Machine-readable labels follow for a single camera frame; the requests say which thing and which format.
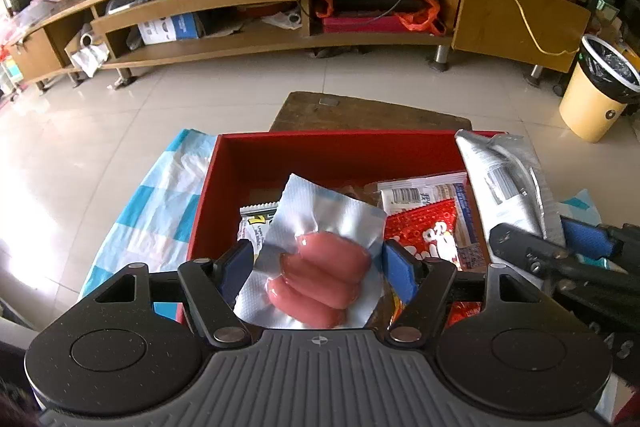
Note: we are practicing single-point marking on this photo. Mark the wooden stool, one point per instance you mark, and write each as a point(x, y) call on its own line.
point(370, 112)

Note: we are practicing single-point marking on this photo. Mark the white bread packet blue print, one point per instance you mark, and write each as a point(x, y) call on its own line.
point(425, 192)

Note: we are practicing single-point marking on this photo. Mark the yellow trash bin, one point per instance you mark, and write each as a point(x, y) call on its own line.
point(590, 107)

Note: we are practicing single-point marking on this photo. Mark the red cardboard box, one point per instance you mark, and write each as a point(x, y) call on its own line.
point(325, 157)

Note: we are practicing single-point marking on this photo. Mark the wooden tv stand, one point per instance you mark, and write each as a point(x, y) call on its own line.
point(515, 17)

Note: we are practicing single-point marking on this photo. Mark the blue white checkered tablecloth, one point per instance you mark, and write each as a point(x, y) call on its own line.
point(160, 207)

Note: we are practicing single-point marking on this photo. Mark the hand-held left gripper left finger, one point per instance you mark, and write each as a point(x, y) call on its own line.
point(237, 267)

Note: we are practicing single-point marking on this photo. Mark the blue white carton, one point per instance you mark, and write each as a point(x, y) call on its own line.
point(167, 29)

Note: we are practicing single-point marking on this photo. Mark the flat red box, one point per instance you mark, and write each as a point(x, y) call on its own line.
point(365, 26)

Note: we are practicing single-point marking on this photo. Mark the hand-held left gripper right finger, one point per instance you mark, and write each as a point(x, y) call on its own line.
point(400, 272)

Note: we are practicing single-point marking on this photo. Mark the silver foil packet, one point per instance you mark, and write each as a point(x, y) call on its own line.
point(500, 167)

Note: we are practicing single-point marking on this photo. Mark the pink sausage packet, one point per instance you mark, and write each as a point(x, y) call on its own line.
point(320, 277)

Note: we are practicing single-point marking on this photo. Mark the red snack packet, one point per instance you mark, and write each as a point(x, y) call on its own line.
point(430, 227)

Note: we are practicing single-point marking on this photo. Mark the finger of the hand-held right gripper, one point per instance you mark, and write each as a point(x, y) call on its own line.
point(585, 237)
point(525, 249)

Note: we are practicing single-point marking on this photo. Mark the green white snack packet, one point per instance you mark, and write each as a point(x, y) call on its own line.
point(257, 227)

